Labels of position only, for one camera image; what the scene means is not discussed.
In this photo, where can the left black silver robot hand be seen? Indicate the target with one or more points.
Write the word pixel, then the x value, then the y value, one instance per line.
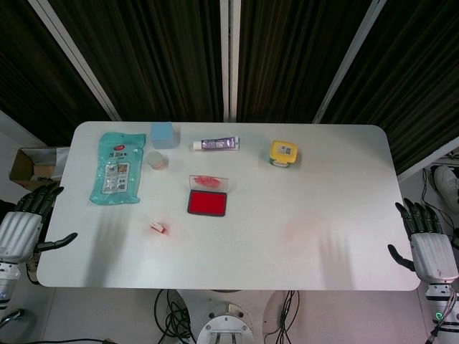
pixel 19 233

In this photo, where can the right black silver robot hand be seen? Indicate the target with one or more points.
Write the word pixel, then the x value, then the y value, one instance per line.
pixel 432 254

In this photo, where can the small red white stamp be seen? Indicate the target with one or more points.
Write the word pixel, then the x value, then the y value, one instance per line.
pixel 158 228

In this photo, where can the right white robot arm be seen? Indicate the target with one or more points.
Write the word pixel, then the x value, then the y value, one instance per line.
pixel 443 304

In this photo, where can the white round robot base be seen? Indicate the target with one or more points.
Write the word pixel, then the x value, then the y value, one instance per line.
pixel 226 326

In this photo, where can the brown cardboard box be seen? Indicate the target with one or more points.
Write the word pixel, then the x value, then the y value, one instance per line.
pixel 25 168

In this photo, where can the white shoe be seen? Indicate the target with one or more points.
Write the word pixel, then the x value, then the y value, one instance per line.
pixel 446 182

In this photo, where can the teal snack bag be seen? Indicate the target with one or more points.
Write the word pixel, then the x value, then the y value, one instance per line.
pixel 116 168

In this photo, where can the small round white-lid jar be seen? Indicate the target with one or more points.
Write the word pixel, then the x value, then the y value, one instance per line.
pixel 156 159

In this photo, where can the dark pleated curtain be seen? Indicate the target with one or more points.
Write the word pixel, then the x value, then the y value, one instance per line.
pixel 412 79
pixel 28 71
pixel 154 53
pixel 294 53

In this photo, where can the light blue box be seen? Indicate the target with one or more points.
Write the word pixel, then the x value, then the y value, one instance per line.
pixel 163 136

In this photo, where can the yellow lid container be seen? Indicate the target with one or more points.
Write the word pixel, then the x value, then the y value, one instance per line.
pixel 284 150

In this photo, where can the red ink pad clear lid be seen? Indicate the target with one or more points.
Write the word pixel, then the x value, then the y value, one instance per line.
pixel 207 204

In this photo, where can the purple white tube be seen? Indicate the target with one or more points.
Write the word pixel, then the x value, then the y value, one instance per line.
pixel 218 144

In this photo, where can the white partition post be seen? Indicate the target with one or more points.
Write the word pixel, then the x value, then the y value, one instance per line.
pixel 230 61
pixel 75 57
pixel 348 61

